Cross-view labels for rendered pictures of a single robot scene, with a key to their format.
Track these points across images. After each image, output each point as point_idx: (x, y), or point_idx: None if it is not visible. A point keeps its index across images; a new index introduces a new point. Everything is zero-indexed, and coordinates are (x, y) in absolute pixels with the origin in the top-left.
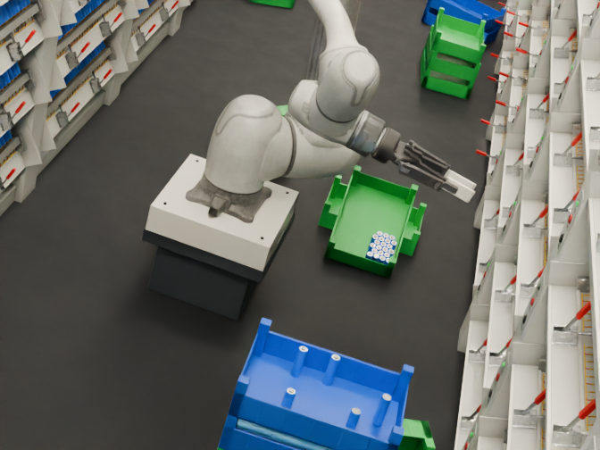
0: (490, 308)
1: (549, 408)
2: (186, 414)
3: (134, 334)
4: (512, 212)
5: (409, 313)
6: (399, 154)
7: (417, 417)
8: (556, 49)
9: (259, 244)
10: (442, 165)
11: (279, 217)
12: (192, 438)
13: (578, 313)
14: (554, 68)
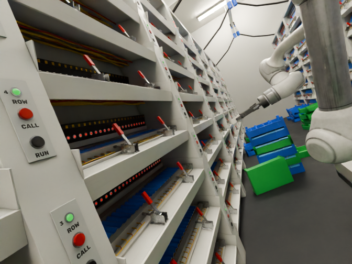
0: (226, 180)
1: (219, 114)
2: (333, 176)
3: None
4: (211, 177)
5: (279, 263)
6: (256, 103)
7: (257, 213)
8: (132, 145)
9: None
10: (242, 113)
11: (347, 164)
12: (323, 174)
13: (211, 110)
14: (152, 144)
